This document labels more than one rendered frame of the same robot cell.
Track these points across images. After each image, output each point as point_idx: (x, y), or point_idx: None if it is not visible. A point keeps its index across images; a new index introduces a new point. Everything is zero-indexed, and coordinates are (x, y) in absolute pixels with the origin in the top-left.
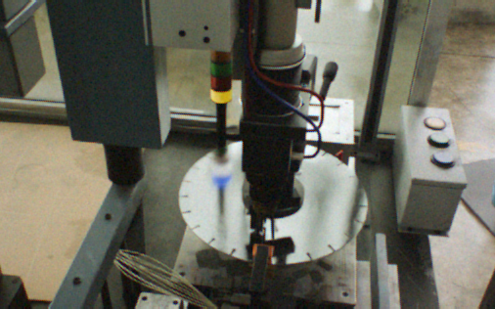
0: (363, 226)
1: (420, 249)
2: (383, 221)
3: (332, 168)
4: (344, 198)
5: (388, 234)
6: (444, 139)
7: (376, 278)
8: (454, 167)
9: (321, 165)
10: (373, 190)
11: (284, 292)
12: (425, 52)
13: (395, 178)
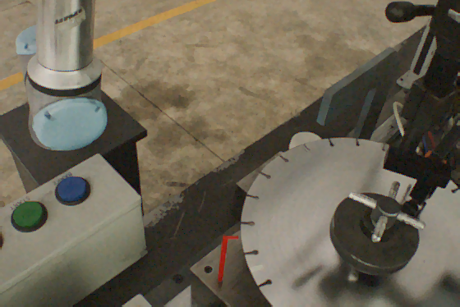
0: (178, 282)
1: (154, 222)
2: (145, 275)
3: (265, 222)
4: (294, 176)
5: (161, 258)
6: (27, 205)
7: (359, 80)
8: (77, 175)
9: (275, 235)
10: None
11: None
12: None
13: (63, 304)
